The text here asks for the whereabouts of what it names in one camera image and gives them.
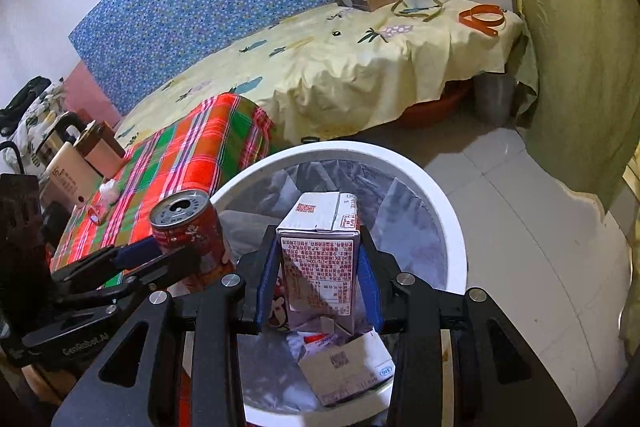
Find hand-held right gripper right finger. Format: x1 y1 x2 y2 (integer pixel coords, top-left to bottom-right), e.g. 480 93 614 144
357 227 576 427

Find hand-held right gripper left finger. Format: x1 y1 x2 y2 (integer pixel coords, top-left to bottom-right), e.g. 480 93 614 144
50 237 281 427

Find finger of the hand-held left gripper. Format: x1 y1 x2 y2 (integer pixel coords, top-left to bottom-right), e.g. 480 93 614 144
55 246 202 309
50 236 162 286

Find red drink can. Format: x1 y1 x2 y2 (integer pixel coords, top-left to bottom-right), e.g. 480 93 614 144
149 189 237 294

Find pale drink carton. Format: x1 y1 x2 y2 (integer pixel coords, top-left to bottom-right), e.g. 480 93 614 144
276 191 362 333

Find clear plastic bin liner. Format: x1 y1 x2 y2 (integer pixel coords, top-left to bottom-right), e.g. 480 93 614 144
220 157 449 413

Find white round trash bin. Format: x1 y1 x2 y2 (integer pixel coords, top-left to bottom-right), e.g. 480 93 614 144
207 141 469 427

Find white cardboard box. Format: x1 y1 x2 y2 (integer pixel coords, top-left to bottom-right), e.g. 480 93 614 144
298 329 397 408

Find beige lotion bottle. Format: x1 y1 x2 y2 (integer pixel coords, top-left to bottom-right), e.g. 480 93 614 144
44 142 107 208

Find plaid tablecloth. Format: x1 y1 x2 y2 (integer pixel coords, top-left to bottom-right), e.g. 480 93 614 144
50 93 274 289

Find tumbler with brown lid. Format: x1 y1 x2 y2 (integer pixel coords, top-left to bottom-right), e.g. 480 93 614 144
75 121 127 176

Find pineapple print cloth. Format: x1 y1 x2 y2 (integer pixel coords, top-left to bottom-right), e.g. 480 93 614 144
9 82 67 160

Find black bag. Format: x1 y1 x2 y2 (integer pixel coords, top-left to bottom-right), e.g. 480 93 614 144
0 77 52 120

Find red plastic basin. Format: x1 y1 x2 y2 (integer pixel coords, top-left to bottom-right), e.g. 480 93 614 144
400 82 473 128

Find grey bed leg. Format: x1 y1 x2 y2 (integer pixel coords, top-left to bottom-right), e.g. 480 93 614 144
472 74 516 126

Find yellow printed bed sheet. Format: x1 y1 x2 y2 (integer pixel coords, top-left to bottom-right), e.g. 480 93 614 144
115 0 532 144

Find yellow-green hanging cloth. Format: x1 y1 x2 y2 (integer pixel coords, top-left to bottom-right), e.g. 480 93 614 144
617 152 640 354

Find green curtain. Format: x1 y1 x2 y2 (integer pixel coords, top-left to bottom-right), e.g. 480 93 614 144
460 0 640 214

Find steel kettle with black handle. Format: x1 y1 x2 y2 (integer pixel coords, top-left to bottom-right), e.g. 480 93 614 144
30 112 83 168

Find olive strap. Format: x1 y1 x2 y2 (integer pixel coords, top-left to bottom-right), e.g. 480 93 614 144
391 0 445 24

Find orange strap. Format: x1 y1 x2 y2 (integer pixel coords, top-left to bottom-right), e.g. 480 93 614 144
458 4 507 39

